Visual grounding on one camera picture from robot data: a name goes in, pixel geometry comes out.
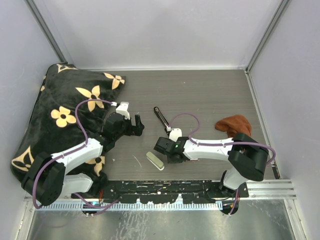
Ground orange brown cloth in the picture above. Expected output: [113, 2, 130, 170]
[215, 114, 252, 138]

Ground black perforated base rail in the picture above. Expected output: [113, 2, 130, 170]
[79, 180, 235, 204]

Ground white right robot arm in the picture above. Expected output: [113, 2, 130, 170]
[153, 133, 270, 197]

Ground black floral cushion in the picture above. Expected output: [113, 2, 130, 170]
[10, 62, 126, 182]

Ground black stapler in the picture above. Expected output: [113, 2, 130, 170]
[153, 106, 169, 129]

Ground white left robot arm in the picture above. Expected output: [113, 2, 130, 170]
[21, 102, 145, 209]

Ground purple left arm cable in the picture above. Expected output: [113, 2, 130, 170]
[32, 99, 120, 208]

